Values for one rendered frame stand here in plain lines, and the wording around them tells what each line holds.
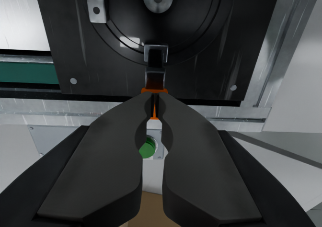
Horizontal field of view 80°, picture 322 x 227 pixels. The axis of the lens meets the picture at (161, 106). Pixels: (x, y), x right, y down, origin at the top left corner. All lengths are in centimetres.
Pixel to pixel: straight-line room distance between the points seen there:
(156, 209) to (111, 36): 47
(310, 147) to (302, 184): 144
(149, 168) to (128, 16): 40
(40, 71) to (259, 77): 29
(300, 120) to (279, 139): 139
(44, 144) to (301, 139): 188
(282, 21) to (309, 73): 20
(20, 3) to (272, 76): 33
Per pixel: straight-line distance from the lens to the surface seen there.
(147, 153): 32
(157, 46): 20
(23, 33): 33
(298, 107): 49
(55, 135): 34
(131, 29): 20
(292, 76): 44
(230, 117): 30
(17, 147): 57
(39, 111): 33
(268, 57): 28
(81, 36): 24
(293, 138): 196
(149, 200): 59
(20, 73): 32
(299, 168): 64
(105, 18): 19
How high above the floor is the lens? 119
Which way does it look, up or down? 57 degrees down
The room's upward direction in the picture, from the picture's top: 179 degrees clockwise
